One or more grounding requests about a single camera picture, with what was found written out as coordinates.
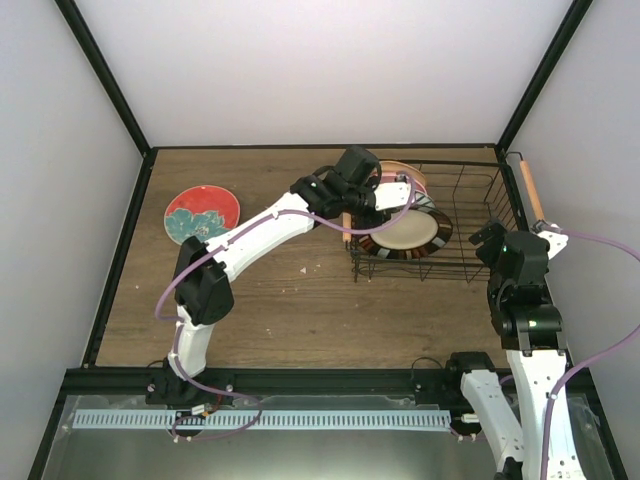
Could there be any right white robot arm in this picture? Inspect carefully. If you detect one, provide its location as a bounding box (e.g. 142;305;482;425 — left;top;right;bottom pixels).
444;219;586;479

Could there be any beige orange rimmed plate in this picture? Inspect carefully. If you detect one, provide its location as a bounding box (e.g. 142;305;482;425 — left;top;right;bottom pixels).
380;160;427;187

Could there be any purple cable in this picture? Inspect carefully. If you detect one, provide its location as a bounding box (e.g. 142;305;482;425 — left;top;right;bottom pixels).
155;164;419;444
537;227;640;480

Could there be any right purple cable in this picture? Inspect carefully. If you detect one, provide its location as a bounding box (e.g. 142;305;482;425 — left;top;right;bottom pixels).
537;227;640;480

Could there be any brown rimmed cream plate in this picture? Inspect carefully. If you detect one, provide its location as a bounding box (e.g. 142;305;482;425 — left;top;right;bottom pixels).
356;208;453;260

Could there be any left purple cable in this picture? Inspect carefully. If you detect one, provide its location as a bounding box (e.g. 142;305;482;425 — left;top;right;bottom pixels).
155;164;419;444

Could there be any light blue slotted cable duct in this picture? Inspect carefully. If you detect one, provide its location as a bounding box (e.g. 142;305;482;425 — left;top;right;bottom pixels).
72;409;451;432

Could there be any pink plate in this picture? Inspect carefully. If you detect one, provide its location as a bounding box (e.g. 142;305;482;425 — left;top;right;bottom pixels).
413;180;427;195

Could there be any black wire dish rack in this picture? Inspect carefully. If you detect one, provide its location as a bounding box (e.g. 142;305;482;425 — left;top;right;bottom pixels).
345;147;526;283

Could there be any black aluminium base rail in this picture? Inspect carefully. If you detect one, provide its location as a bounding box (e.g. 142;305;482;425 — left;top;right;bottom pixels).
64;367;591;406

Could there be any red teal floral plate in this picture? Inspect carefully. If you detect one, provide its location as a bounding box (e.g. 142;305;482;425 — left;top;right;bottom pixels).
164;185;241;245

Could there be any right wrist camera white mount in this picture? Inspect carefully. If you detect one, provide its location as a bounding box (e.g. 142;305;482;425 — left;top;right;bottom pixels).
531;220;569;260

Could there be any white blue striped plate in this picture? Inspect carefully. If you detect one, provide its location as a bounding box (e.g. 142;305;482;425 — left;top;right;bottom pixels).
411;192;436;211

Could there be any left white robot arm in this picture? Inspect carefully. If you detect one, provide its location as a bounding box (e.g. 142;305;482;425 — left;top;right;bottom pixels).
164;146;410;404

